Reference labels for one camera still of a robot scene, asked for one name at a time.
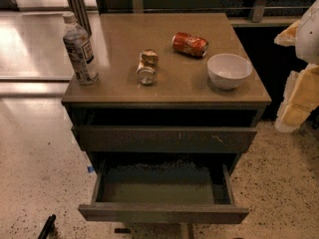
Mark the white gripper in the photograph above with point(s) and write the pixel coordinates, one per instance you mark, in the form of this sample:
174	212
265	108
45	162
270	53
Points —
308	39

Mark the orange gold soda can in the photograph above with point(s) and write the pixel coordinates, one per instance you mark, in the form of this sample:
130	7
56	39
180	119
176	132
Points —
147	68

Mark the red crushed soda can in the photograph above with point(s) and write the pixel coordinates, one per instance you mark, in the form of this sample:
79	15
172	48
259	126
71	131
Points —
189	44

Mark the grey drawer cabinet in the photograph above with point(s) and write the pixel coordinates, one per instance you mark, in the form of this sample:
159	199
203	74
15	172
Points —
182	95

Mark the open middle drawer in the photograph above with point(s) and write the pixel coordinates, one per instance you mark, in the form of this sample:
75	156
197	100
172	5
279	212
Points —
166	193

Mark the white ceramic bowl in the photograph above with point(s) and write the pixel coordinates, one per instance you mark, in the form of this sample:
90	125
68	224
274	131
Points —
228	71

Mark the clear plastic water bottle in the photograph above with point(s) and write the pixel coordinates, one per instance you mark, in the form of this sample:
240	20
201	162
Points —
79	49

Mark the blue tape piece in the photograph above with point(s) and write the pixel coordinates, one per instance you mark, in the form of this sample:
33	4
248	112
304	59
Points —
90	169

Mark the small black floor marker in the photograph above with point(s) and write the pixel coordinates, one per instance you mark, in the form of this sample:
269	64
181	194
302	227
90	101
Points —
122	231

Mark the black object on floor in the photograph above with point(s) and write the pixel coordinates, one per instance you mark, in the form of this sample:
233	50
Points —
48	228

